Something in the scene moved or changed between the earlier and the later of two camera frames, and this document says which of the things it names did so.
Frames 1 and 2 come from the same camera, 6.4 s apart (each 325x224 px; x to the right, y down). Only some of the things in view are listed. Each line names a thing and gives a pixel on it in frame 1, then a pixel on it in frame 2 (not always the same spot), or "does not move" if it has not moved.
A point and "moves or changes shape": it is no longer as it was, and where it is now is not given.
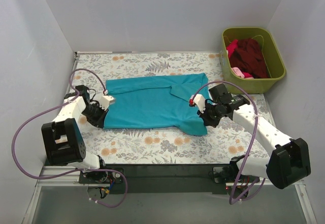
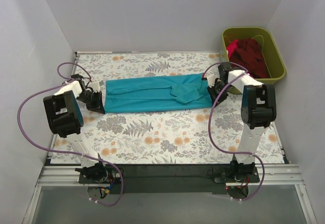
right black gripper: (206, 116) -> (217, 91)
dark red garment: (248, 56) does not move
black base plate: (162, 178) does not move
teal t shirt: (162, 101) moves or changes shape
